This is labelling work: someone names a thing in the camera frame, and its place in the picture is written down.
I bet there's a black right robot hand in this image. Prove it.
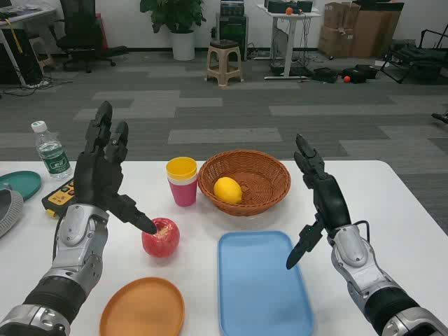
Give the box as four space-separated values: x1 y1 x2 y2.
286 133 353 270

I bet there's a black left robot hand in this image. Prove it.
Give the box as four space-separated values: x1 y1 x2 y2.
72 100 158 235

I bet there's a red apple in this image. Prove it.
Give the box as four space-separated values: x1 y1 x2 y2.
141 217 181 259

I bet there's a yellow black remote controller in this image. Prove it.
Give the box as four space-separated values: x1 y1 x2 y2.
41 177 76 218

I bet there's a clear water bottle green label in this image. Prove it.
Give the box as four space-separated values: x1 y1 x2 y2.
31 120 74 180

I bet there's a brown wicker basket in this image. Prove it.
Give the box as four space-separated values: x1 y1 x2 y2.
197 150 292 217

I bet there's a teal round plate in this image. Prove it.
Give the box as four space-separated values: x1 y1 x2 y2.
0 170 43 202

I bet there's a white plastic cup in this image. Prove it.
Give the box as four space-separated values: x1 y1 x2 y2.
167 174 198 187

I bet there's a yellow plastic cup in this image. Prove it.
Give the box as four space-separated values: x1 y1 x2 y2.
165 157 199 182

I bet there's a grey ribbed curved holder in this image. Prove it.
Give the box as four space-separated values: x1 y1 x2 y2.
0 188 25 239

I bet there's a yellow lemon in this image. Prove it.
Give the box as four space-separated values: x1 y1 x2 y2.
213 176 244 205

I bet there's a blue rectangular tray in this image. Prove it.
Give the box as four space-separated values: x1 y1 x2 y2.
218 230 315 336

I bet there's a small black bag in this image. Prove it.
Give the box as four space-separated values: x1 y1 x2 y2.
312 66 339 84

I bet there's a large black bag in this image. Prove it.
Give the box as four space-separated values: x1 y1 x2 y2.
337 64 379 84

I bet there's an orange round plate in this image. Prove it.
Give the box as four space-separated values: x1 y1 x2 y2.
99 276 186 336

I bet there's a black office chair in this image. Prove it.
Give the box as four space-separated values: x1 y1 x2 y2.
48 0 129 74

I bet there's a black folding chair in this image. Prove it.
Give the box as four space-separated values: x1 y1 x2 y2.
379 29 448 85

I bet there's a large cardboard box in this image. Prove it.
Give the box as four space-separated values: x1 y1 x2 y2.
317 1 405 60

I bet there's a white office desk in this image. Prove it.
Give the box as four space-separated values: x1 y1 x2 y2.
0 6 59 88

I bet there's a beige plastic stool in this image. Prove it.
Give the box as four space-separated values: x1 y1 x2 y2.
205 39 243 87

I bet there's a small cardboard box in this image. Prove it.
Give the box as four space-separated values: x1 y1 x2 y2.
323 1 361 29

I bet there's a white standing desk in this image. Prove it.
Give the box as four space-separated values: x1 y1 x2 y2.
257 3 321 81

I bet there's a black shelf rack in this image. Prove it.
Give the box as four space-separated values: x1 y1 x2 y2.
216 0 249 53

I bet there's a black equipment box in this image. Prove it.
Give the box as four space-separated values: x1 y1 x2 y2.
267 0 314 13

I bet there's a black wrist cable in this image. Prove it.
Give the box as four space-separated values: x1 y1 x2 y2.
355 220 372 242

